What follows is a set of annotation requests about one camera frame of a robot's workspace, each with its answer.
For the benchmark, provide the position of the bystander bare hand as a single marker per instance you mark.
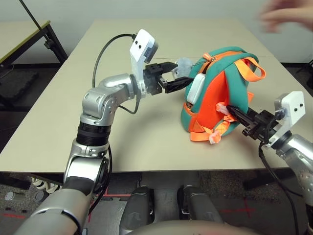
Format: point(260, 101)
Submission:
point(286, 14)

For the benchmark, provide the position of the black clamp knob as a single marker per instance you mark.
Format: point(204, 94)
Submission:
point(48, 44)

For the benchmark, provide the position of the grey robot right leg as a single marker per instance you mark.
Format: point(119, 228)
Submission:
point(198, 208)

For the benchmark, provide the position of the grey robot left leg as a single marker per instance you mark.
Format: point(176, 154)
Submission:
point(138, 208)

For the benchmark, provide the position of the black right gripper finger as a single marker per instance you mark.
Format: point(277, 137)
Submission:
point(240, 112)
point(242, 121)

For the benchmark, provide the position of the thin black pole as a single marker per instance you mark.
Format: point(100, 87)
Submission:
point(29, 14)

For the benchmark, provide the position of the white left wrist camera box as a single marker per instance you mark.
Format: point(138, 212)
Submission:
point(143, 44)

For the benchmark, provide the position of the black textured floor mat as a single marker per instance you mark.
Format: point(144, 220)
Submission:
point(17, 83)

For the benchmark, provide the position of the beige robot torso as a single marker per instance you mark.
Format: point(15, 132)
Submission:
point(181, 227)

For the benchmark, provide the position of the white plastic pencil case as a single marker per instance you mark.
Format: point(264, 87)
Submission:
point(196, 88)

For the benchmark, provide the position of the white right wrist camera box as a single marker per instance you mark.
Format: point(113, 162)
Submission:
point(293, 105)

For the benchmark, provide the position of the beige side table black frame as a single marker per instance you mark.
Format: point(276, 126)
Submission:
point(17, 34)

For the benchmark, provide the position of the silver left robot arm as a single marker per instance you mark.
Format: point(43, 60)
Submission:
point(102, 102)

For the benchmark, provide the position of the small grey cylinder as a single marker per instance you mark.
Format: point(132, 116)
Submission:
point(9, 195)
point(39, 195)

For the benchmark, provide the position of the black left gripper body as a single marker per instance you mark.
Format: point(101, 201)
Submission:
point(154, 78)

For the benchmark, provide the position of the grey robot leg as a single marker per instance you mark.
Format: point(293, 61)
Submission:
point(138, 208)
point(198, 208)

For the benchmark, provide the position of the teal and orange backpack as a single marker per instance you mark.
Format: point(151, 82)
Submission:
point(215, 98)

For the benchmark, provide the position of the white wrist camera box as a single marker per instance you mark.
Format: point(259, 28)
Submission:
point(293, 105)
point(143, 44)

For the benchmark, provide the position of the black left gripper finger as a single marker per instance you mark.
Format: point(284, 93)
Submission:
point(178, 84)
point(168, 66)

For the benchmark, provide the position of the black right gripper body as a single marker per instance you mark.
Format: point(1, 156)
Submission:
point(259, 124)

